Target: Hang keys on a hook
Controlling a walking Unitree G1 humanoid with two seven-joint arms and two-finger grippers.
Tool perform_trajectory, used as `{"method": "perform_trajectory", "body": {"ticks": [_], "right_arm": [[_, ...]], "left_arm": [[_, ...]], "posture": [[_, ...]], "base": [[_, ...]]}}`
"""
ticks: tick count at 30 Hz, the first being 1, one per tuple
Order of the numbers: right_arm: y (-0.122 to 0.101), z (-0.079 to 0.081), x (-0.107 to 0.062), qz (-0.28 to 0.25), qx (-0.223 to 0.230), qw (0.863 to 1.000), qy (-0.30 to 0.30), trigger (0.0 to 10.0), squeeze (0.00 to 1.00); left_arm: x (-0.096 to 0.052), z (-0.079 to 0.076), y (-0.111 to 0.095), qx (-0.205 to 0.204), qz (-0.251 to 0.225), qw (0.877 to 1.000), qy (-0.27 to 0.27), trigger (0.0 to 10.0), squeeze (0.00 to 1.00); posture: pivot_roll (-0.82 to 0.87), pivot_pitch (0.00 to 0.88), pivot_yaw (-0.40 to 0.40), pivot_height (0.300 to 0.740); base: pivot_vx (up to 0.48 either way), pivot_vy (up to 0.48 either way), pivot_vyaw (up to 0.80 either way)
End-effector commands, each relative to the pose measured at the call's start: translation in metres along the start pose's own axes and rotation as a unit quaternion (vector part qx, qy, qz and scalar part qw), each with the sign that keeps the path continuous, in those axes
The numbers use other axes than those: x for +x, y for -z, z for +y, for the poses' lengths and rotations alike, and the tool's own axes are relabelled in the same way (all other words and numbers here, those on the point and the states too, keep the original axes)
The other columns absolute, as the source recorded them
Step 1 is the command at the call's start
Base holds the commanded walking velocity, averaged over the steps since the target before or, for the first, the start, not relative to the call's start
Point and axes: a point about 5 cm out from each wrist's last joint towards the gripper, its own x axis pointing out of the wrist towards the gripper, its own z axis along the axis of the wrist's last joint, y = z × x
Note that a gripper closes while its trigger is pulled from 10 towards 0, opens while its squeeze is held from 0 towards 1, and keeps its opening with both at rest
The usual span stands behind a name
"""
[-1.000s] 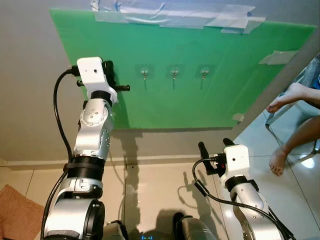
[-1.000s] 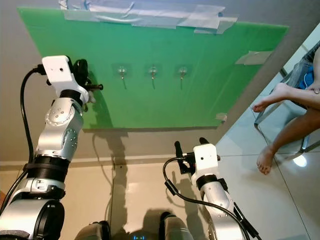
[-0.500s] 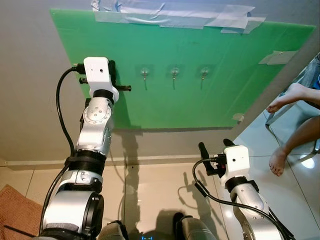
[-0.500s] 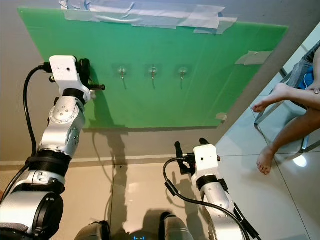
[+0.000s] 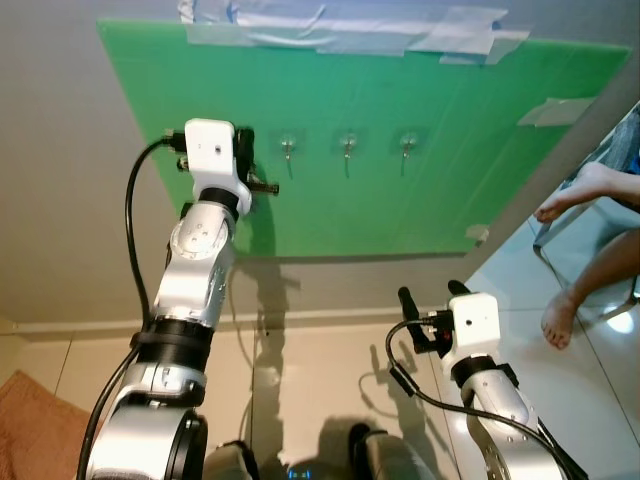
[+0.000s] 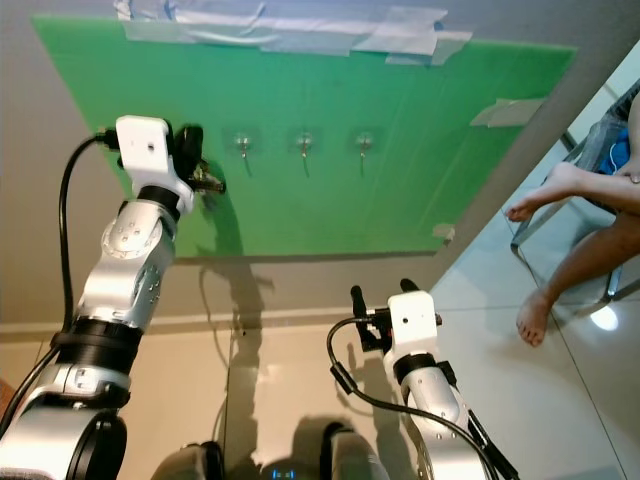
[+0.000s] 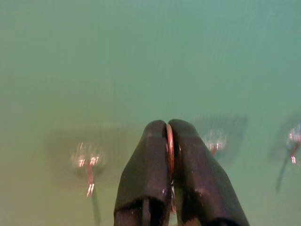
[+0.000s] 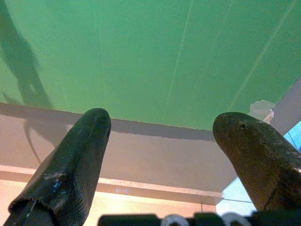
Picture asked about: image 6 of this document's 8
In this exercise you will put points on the small clear tape patch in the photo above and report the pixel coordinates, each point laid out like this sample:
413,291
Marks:
444,233

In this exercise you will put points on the green plastic board with hooks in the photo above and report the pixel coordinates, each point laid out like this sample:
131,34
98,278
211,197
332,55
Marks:
360,90

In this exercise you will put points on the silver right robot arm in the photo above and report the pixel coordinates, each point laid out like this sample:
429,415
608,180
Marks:
445,415

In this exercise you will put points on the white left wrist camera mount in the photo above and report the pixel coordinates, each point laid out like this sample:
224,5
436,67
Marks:
145,150

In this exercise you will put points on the robot leg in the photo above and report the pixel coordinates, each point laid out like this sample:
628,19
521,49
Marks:
185,462
350,455

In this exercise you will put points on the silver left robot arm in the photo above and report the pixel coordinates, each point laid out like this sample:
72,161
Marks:
120,290

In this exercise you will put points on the person's raised bare leg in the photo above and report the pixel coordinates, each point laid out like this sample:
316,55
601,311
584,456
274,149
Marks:
560,188

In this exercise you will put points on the robot right leg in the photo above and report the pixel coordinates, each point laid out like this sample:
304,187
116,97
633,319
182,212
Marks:
350,455

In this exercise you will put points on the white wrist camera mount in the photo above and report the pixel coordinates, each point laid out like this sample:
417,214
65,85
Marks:
412,322
145,150

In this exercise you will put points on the person's lowered bare leg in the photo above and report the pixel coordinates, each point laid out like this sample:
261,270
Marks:
575,270

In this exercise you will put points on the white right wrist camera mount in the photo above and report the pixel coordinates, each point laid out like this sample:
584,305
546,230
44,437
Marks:
412,322

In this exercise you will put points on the clear metal wall hook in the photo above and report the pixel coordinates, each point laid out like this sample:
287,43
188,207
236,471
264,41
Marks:
304,146
244,146
364,145

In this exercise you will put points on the wide clear tape strips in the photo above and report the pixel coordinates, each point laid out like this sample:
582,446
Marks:
290,26

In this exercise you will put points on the robot left leg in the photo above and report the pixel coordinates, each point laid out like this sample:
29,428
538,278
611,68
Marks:
185,462

